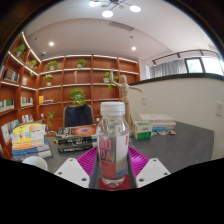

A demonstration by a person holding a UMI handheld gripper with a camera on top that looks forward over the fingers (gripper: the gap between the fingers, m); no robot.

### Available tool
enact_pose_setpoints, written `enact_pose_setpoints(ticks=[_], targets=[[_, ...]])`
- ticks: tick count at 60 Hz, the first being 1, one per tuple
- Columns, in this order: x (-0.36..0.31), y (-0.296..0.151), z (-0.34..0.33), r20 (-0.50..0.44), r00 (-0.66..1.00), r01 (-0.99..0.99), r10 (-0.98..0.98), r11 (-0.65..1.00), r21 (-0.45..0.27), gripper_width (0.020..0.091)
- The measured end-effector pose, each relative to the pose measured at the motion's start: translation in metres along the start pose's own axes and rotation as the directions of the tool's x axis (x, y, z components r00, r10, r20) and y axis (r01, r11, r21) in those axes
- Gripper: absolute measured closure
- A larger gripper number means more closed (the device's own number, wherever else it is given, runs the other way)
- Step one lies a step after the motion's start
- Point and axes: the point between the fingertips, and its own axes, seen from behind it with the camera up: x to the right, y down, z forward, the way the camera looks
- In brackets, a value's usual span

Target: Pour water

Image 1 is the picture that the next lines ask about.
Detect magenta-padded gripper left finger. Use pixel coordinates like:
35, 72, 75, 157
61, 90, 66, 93
54, 146, 101, 189

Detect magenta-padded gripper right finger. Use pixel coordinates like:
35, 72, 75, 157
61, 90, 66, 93
128, 146, 172, 189

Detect clear plastic water bottle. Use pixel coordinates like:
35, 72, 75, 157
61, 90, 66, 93
96, 101, 130, 189

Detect stack of dark books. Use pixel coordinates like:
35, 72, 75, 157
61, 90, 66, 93
54, 124, 98, 154

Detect yellow striped white cup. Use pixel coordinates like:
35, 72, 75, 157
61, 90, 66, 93
22, 155, 49, 172

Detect small green white box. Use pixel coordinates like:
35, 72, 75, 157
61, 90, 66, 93
133, 120, 153, 141

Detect stack of white boxes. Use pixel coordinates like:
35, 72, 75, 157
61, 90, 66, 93
139, 113, 177, 132

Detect stack of colourful books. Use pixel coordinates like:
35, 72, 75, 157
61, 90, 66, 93
10, 121, 53, 159

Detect dark blue office chair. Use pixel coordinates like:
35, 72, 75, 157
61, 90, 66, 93
63, 103, 95, 128

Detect wooden artist mannequin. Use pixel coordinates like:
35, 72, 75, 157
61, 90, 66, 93
109, 69, 144, 129

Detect orange wooden shelf unit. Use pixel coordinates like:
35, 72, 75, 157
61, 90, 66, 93
0, 31, 141, 160

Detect grey window curtain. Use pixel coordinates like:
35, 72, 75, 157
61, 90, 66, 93
149, 59, 188, 78

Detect branched ceiling light fixture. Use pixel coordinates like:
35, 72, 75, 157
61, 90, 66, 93
88, 0, 142, 19

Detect white wall outlet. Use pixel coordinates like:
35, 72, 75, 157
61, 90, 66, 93
215, 101, 224, 117

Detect black track light rail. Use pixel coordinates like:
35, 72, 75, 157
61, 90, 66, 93
152, 49, 221, 66

